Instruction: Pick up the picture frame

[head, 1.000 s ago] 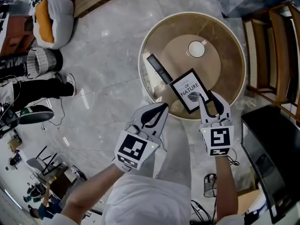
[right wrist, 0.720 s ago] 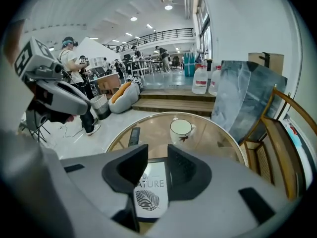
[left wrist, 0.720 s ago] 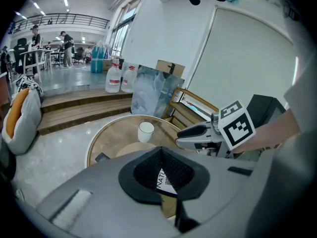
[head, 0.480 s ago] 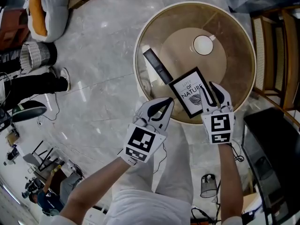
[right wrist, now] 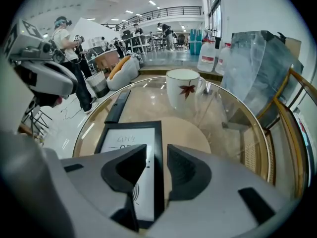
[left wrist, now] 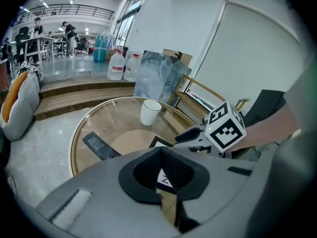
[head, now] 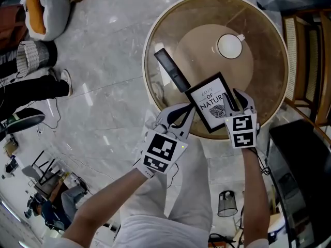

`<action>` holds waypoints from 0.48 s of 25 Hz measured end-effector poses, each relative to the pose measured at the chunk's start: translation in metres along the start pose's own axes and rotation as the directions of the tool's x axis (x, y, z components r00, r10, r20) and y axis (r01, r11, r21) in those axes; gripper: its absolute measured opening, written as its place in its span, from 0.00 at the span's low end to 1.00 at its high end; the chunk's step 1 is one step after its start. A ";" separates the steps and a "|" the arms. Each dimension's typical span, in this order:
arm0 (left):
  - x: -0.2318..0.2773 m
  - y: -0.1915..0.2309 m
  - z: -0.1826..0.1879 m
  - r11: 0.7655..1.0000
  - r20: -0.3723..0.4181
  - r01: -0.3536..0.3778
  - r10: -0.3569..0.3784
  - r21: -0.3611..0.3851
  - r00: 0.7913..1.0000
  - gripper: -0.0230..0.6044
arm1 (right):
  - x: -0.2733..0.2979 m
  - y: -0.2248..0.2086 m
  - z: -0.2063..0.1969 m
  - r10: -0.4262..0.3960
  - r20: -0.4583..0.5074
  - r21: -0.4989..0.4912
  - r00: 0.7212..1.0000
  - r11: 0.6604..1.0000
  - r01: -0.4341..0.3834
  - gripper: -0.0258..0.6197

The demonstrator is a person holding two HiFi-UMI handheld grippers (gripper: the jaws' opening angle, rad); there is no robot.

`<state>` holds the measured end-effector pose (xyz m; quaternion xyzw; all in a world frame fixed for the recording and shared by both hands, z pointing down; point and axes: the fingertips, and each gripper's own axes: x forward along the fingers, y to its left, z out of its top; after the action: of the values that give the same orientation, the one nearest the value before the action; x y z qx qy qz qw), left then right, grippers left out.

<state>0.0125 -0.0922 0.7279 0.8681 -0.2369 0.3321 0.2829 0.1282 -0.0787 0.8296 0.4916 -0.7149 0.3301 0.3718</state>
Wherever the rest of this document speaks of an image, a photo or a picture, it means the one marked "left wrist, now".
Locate black and white cloth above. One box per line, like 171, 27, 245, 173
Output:
15, 60, 45, 82

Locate person's right forearm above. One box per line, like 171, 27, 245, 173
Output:
231, 103, 302, 156

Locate grey marble pattern panel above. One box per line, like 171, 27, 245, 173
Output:
133, 50, 193, 107

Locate grey beanbag seat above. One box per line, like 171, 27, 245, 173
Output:
0, 70, 41, 141

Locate black office chair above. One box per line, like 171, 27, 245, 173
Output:
14, 26, 30, 60

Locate white cup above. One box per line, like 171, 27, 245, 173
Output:
140, 99, 162, 126

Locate wooden rack frame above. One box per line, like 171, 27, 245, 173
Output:
174, 74, 250, 115

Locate stack of blue packages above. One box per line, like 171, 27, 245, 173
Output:
93, 33, 115, 63

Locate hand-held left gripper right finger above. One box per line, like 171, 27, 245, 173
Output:
162, 147, 260, 238

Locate clear water jug red cap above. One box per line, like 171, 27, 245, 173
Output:
123, 54, 143, 82
106, 49, 126, 81

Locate black balcony railing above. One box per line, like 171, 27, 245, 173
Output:
13, 3, 115, 22

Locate black fabric chair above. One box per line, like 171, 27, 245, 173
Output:
243, 89, 286, 129

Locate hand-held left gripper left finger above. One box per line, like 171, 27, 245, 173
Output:
36, 147, 181, 238

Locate brown cardboard box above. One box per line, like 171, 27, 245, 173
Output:
162, 48, 194, 68

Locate black remote control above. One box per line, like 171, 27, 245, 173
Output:
82, 131, 122, 162

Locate wooden steps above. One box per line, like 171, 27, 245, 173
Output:
33, 75, 137, 120

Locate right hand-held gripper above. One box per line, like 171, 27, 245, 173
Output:
173, 100, 247, 156

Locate orange cushion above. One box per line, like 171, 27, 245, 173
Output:
1, 70, 29, 123

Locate person's grey shirt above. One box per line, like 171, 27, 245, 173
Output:
245, 56, 317, 238

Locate round glass table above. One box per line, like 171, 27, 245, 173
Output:
68, 96, 208, 179

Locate white table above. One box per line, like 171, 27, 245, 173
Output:
20, 36, 57, 64

